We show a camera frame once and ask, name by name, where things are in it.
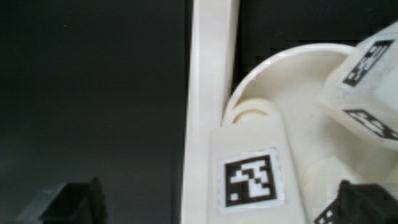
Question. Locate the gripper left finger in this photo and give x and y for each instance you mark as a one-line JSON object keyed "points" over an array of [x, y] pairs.
{"points": [[65, 204]]}

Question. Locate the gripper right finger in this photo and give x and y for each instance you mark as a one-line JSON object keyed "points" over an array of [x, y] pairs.
{"points": [[366, 205]]}

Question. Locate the white stool leg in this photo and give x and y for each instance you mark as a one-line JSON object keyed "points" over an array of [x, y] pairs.
{"points": [[252, 187], [358, 94]]}

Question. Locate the white U-shaped fence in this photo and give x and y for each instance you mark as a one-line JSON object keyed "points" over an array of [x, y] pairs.
{"points": [[209, 77]]}

